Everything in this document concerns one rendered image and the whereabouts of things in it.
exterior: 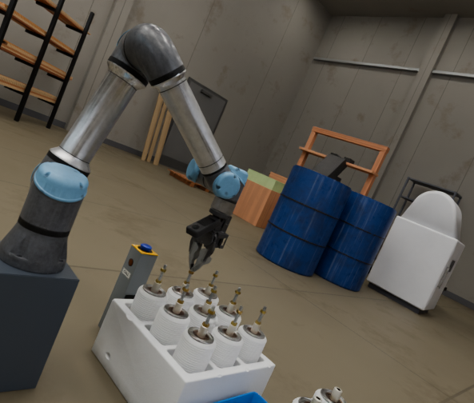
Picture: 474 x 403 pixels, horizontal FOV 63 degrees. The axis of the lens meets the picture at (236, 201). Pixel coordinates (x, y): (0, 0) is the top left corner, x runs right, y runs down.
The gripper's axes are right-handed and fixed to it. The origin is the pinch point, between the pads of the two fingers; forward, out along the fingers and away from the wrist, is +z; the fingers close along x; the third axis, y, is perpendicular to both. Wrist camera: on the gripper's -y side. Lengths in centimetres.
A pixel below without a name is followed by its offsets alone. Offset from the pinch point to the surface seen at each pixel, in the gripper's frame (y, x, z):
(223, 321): 6.1, -15.5, 11.4
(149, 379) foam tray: -21.7, -16.7, 24.2
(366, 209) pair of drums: 295, 36, -48
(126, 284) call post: -7.8, 16.2, 15.1
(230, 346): -6.2, -26.9, 10.6
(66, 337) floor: -21.1, 18.5, 34.5
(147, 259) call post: -4.8, 14.7, 5.0
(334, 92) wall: 902, 416, -333
